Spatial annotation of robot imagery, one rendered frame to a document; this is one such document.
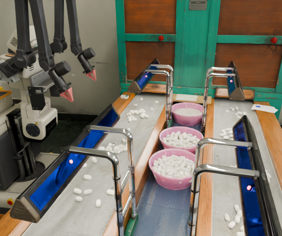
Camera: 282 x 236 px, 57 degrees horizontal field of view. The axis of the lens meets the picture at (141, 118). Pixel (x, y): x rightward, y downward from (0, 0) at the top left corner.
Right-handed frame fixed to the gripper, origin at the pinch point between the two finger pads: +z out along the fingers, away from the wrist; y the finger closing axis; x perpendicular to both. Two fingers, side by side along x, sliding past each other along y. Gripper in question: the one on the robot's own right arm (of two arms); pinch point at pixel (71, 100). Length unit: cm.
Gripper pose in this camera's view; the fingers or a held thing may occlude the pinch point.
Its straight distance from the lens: 156.6
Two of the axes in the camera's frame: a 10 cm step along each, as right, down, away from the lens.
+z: 4.8, 8.3, 2.9
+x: -8.6, 3.8, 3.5
